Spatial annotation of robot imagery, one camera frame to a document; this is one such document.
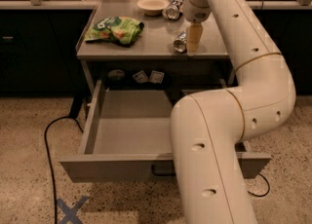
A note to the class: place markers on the silver blue redbull can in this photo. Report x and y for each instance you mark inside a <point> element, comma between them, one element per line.
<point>180,42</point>

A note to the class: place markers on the open grey top drawer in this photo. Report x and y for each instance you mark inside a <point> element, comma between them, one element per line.
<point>128,131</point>

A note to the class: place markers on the white tag right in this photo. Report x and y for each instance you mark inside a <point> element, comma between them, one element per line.
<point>156,77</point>

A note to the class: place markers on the blue tape cross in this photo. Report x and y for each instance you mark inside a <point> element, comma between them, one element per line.
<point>70,213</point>

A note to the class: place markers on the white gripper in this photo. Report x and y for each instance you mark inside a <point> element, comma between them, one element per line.
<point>199,14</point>

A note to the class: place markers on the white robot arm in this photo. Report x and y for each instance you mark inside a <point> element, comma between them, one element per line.
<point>266,95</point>

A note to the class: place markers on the dark metal drawer handle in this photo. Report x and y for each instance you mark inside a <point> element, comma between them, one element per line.
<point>162,171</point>

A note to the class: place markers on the white tag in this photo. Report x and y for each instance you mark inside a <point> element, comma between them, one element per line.
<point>140,77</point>
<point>156,77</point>

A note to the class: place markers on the cream ceramic bowl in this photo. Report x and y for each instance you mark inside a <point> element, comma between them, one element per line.
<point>152,8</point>

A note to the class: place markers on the grey metal drawer cabinet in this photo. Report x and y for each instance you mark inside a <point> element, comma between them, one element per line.
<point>154,43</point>

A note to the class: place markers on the green chip bag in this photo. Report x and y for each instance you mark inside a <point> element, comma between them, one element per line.
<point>119,30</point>

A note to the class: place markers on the black round device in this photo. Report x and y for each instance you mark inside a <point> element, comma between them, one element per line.
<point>116,77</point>

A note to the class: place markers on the white tag left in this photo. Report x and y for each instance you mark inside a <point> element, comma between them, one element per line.
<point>140,77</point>

